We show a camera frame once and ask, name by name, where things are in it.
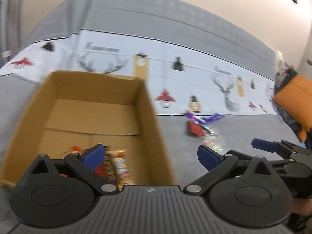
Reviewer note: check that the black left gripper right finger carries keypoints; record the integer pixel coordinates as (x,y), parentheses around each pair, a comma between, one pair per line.
(246,193)

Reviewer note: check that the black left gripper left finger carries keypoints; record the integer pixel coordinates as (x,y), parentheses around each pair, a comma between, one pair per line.
(59,192)

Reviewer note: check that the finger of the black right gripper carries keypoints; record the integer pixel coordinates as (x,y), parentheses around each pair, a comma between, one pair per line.
(277,147)

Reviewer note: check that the red coffee sachet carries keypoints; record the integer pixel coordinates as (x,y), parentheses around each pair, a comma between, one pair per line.
(101,171)

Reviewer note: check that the dark brown wafer pack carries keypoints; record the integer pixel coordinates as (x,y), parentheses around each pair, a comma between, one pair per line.
(109,166)

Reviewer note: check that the yellow candy bar wrapper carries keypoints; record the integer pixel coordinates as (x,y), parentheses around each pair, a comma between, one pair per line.
(122,173)

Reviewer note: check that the purple snack packet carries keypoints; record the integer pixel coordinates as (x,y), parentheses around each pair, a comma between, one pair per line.
(213,118)

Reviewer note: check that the purple white long sachet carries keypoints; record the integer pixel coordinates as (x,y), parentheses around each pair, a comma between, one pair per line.
(196,119)

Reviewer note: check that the clear red sausage snack pack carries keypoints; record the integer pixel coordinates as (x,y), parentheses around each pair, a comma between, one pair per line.
(73,149)

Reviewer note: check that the person's right hand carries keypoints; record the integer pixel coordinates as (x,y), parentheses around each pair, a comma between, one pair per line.
(302,206)

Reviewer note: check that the orange cushion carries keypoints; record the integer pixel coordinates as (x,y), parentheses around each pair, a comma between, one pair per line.
(295,99)

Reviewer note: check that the clear bag of candies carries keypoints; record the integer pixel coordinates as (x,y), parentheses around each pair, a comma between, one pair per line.
(216,143)

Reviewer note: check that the brown cardboard box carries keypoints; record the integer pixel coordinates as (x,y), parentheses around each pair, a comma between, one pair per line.
(83,109)

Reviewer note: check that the small red flat packet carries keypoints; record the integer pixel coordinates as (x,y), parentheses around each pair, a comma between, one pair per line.
(194,129)

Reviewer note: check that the white printed sofa cover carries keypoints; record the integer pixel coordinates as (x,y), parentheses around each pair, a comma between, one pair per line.
(178,78)

